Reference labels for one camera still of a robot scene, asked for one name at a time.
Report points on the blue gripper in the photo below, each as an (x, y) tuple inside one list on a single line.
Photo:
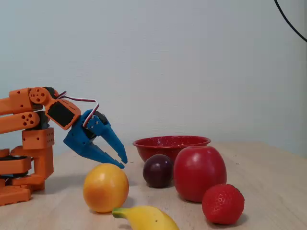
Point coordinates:
[(77, 139)]

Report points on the yellow toy banana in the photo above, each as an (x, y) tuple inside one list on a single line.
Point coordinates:
[(146, 219)]

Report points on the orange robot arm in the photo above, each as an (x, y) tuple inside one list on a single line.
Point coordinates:
[(21, 119)]

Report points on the red speckled bowl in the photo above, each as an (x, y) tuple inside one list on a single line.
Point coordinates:
[(165, 145)]

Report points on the orange toy fruit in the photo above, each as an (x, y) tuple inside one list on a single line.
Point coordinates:
[(105, 188)]

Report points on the dark purple toy plum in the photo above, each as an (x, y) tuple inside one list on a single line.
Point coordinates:
[(157, 171)]

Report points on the red toy apple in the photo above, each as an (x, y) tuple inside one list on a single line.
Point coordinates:
[(199, 173)]

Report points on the red toy strawberry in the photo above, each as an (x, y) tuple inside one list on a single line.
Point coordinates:
[(223, 204)]

